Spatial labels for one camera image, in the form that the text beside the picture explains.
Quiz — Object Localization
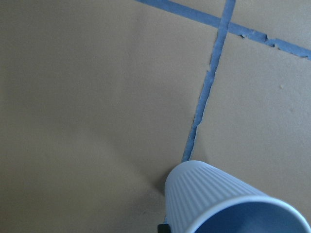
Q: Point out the blue ribbed cup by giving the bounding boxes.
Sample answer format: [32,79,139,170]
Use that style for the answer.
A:
[164,160,311,233]

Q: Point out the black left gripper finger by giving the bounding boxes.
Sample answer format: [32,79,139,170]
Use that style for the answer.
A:
[157,224,171,233]

